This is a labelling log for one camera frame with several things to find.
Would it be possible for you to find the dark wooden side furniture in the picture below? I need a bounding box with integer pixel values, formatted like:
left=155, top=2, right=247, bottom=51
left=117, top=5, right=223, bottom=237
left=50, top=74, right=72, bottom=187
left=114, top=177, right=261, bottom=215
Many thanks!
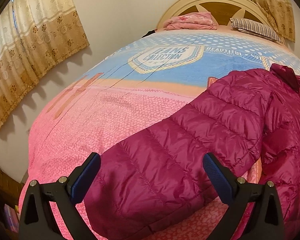
left=0, top=169, right=23, bottom=239

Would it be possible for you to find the folded pink blanket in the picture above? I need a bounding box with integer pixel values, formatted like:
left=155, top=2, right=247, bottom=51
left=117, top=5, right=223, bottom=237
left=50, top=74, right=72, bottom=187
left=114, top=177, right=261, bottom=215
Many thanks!
left=162, top=12, right=218, bottom=30

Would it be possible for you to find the magenta puffer jacket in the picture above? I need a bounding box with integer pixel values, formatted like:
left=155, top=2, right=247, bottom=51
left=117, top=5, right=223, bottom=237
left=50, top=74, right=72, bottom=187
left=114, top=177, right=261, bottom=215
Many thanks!
left=84, top=64, right=300, bottom=239

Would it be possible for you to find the beige curtain left window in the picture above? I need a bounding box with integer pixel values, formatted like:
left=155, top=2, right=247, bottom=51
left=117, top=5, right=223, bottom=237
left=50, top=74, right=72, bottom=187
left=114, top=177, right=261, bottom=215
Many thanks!
left=0, top=0, right=89, bottom=129

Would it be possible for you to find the cream wooden headboard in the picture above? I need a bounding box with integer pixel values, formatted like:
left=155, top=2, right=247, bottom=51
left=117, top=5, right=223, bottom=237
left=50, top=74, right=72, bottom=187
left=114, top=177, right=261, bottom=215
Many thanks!
left=157, top=0, right=270, bottom=29

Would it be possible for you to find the striped grey pillow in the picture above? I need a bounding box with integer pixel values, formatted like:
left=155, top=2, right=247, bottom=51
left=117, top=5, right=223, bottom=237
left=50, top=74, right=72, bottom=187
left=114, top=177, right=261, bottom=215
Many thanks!
left=230, top=18, right=281, bottom=42

